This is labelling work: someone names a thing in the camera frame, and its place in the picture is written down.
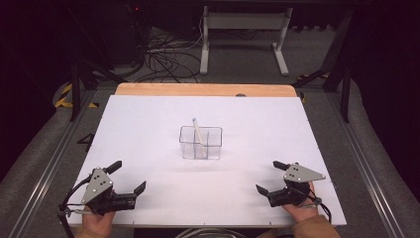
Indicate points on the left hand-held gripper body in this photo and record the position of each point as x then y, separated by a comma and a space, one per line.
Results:
99, 193

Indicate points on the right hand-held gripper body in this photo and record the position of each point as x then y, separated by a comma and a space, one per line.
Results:
294, 191

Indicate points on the clear plastic organizer box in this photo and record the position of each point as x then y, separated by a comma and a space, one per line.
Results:
216, 145

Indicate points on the white pen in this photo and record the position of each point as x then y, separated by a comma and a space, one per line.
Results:
198, 134

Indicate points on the person's right hand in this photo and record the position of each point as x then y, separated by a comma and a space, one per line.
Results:
302, 211

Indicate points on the person's left hand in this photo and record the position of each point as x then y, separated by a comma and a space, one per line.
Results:
97, 223

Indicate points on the white board cover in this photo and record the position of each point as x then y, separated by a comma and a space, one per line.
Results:
148, 115

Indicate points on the yellow black hazard tape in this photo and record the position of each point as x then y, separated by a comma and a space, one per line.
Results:
62, 97

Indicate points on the black metal stand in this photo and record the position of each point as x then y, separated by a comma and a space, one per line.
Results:
76, 86
345, 82

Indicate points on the black equipment cabinet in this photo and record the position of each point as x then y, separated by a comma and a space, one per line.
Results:
127, 29

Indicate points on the aluminium rail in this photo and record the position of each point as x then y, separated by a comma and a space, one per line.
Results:
49, 168
363, 158

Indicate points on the white metal stand frame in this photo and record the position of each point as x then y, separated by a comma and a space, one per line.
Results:
244, 21

